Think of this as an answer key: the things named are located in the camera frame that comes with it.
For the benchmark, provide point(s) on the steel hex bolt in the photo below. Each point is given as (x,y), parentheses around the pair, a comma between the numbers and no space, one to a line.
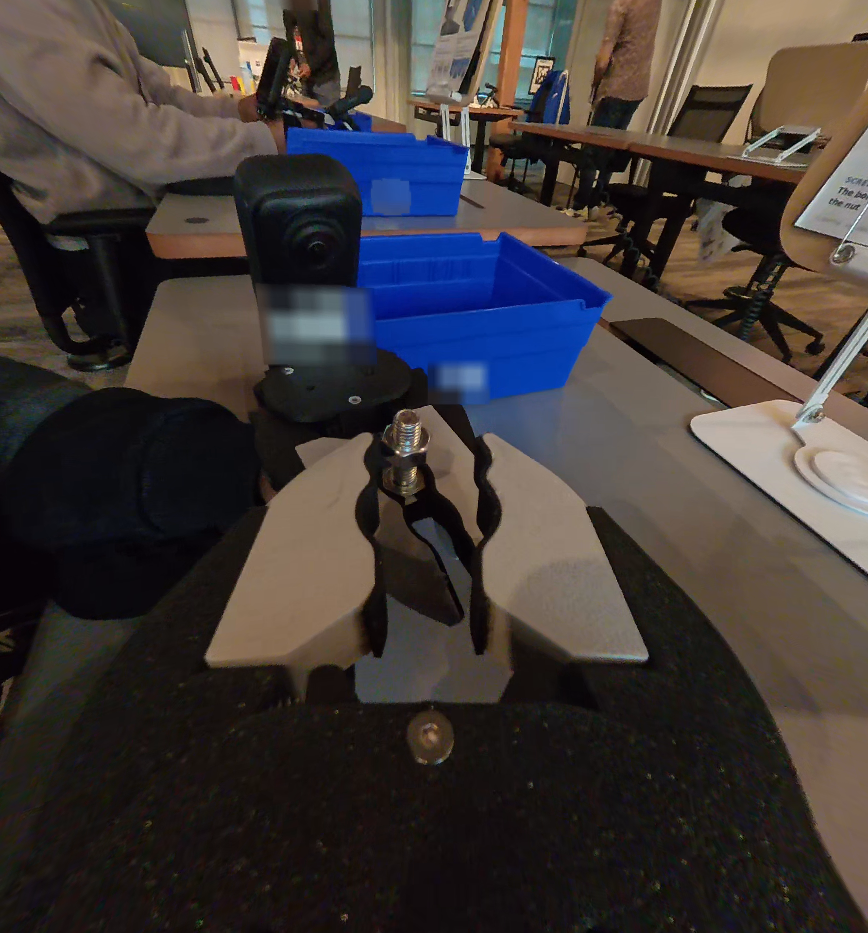
(403,477)

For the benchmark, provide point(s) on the beige high-back chair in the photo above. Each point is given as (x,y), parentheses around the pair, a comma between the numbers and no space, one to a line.
(805,80)

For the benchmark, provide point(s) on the white tablet stand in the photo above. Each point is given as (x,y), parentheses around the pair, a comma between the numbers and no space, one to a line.
(783,135)

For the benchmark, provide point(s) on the white desk stand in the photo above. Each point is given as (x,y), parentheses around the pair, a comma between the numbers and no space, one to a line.
(445,124)
(740,437)

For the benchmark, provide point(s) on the tan board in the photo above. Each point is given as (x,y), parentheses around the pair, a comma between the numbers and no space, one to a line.
(826,167)

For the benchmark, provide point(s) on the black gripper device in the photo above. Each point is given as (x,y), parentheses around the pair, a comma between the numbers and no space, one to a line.
(273,73)
(350,102)

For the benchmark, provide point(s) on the blue jacket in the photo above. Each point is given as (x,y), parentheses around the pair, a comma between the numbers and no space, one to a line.
(554,98)

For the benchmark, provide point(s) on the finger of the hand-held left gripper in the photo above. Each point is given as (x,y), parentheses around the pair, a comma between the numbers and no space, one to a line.
(332,450)
(452,466)

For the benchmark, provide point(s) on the person's left forearm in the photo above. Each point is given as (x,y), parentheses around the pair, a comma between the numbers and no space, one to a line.
(135,474)

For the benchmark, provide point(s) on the dark screen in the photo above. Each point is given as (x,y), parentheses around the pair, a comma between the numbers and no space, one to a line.
(149,22)

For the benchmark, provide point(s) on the black office chair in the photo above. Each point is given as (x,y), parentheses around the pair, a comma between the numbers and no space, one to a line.
(769,240)
(652,197)
(91,233)
(707,109)

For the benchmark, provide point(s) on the leaning poster board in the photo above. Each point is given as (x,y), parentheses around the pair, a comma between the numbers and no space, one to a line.
(455,44)

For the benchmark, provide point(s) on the wooden desk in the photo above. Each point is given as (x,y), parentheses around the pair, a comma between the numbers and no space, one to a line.
(659,142)

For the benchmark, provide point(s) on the white plastic bag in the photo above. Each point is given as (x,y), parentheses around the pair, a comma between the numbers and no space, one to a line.
(714,226)

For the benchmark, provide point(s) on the steel hex nut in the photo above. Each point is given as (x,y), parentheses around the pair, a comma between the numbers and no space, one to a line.
(404,442)

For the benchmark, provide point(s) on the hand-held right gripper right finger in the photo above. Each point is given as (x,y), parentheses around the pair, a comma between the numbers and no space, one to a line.
(565,583)

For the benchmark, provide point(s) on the blue divided plastic bin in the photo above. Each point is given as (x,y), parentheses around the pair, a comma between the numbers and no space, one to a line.
(477,335)

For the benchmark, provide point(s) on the black textured pad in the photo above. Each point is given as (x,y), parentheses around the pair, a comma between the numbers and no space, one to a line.
(197,186)

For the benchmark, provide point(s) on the wooden post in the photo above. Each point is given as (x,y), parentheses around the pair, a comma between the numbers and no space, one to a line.
(512,44)

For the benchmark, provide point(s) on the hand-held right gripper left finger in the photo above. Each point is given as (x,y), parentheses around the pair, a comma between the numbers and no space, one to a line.
(295,583)

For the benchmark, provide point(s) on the black framed sign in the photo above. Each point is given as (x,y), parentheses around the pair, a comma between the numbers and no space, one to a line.
(541,73)

